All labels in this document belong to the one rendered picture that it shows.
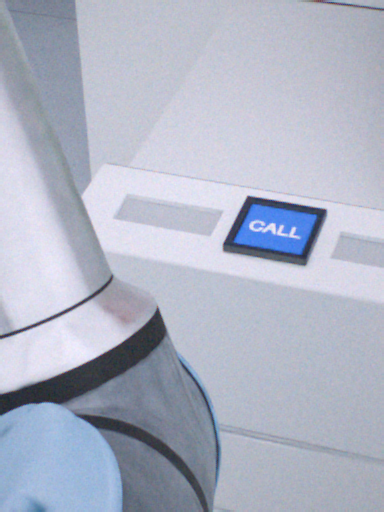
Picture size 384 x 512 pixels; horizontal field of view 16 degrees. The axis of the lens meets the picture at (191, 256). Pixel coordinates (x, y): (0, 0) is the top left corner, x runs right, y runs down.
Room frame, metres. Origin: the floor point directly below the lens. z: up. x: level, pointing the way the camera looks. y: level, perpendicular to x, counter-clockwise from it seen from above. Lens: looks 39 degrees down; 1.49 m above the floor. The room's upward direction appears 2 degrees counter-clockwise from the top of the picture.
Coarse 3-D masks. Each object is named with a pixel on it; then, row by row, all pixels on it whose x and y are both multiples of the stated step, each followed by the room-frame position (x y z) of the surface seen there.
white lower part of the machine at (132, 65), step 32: (96, 0) 1.36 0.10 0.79; (128, 0) 1.35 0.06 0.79; (160, 0) 1.33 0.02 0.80; (192, 0) 1.32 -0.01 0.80; (224, 0) 1.31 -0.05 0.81; (96, 32) 1.36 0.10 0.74; (128, 32) 1.35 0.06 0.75; (160, 32) 1.33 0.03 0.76; (192, 32) 1.32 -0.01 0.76; (96, 64) 1.36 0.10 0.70; (128, 64) 1.35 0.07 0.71; (160, 64) 1.33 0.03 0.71; (192, 64) 1.32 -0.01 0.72; (96, 96) 1.36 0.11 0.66; (128, 96) 1.35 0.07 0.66; (160, 96) 1.33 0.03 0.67; (96, 128) 1.36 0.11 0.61; (128, 128) 1.35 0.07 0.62; (96, 160) 1.37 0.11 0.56; (128, 160) 1.35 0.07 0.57
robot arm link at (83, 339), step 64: (0, 0) 0.55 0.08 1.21; (0, 64) 0.52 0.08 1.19; (0, 128) 0.50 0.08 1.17; (0, 192) 0.49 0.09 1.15; (64, 192) 0.51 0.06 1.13; (0, 256) 0.47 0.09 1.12; (64, 256) 0.48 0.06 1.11; (0, 320) 0.46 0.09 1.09; (64, 320) 0.46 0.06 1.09; (128, 320) 0.47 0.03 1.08; (0, 384) 0.44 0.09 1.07; (64, 384) 0.44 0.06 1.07; (128, 384) 0.44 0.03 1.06; (192, 384) 0.50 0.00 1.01; (192, 448) 0.43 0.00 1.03
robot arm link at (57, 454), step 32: (32, 416) 0.39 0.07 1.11; (64, 416) 0.38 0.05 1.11; (96, 416) 0.42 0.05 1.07; (0, 448) 0.38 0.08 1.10; (32, 448) 0.36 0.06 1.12; (64, 448) 0.35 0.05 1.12; (96, 448) 0.36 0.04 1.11; (128, 448) 0.40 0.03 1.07; (160, 448) 0.41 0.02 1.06; (0, 480) 0.35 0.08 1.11; (32, 480) 0.34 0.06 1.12; (64, 480) 0.34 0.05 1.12; (96, 480) 0.34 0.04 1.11; (128, 480) 0.36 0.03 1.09; (160, 480) 0.38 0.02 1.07; (192, 480) 0.40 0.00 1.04
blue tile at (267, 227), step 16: (256, 208) 0.71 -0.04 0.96; (272, 208) 0.71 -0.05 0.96; (256, 224) 0.69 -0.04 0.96; (272, 224) 0.69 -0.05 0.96; (288, 224) 0.69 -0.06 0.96; (304, 224) 0.69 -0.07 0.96; (240, 240) 0.68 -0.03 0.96; (256, 240) 0.68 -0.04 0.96; (272, 240) 0.68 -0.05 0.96; (288, 240) 0.68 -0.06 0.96; (304, 240) 0.68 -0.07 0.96
